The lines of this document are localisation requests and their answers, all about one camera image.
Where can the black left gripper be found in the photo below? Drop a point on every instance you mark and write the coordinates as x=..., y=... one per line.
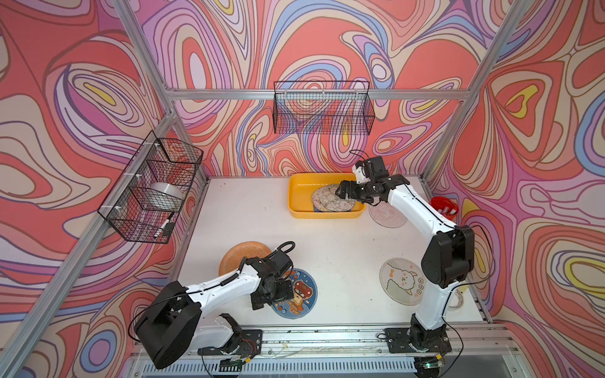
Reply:
x=261, y=302

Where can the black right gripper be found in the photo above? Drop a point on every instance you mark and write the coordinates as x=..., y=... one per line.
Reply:
x=352, y=193

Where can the pink rainbow unicorn coaster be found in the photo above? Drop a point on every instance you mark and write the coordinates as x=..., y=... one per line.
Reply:
x=387, y=216

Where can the blue toast cartoon coaster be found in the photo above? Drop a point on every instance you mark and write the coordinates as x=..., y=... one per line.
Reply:
x=305, y=291

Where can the orange round coaster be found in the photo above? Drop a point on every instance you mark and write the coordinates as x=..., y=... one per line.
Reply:
x=233, y=258

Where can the green floral bunny coaster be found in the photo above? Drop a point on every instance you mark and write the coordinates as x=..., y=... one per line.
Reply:
x=325, y=200

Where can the beige white dog coaster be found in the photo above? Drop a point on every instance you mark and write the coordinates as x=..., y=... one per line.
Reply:
x=403, y=281

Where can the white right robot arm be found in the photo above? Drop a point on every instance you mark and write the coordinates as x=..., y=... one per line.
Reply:
x=449, y=254

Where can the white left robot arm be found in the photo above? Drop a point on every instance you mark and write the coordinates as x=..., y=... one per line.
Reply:
x=183, y=319

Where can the yellow plastic storage box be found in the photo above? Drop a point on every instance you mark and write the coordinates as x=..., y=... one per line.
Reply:
x=301, y=188

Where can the red plastic cup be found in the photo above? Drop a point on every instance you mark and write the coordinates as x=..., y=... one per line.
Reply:
x=445, y=207

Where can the white marker pen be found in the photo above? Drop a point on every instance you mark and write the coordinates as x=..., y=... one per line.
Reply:
x=161, y=229

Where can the silver tape roll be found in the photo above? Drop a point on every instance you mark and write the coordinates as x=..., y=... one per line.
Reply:
x=163, y=197

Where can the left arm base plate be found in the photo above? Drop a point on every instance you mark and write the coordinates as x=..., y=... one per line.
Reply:
x=246, y=343

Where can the black wire basket back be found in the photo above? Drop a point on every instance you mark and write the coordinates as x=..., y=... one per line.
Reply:
x=323, y=107

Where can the black wire basket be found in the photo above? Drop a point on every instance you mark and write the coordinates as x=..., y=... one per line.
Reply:
x=323, y=107
x=167, y=160

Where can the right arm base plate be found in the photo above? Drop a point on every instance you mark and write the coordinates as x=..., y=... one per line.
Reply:
x=418, y=340

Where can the black wire basket left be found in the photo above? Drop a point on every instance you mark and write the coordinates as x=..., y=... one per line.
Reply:
x=167, y=160

